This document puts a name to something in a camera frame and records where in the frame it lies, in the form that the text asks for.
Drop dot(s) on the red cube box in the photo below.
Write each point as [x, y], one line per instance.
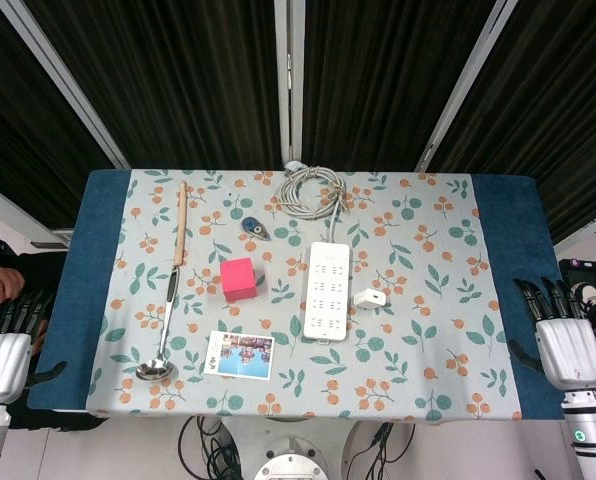
[238, 282]

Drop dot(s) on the blue table cover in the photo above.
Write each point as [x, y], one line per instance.
[93, 280]

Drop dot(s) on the white power strip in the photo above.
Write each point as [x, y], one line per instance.
[326, 290]

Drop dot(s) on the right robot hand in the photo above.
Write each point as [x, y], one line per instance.
[570, 350]

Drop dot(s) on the grey round robot base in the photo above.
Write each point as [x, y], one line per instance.
[290, 462]

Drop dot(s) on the black curtain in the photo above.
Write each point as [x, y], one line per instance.
[18, 140]
[553, 110]
[178, 80]
[378, 80]

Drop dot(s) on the white vertical frame post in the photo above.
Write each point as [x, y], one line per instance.
[290, 75]

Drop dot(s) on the person in black clothing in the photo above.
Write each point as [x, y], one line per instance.
[8, 265]

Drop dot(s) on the white slanted frame post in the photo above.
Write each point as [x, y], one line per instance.
[63, 85]
[465, 85]

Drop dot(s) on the photo postcard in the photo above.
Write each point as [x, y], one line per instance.
[240, 356]

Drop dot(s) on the white plug adapter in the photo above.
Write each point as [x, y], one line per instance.
[370, 299]

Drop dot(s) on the blue correction tape dispenser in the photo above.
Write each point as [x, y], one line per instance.
[254, 227]

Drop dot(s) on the fruit leaf patterned tablecloth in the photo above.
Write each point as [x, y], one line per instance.
[418, 360]

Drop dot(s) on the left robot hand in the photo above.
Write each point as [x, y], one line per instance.
[3, 360]

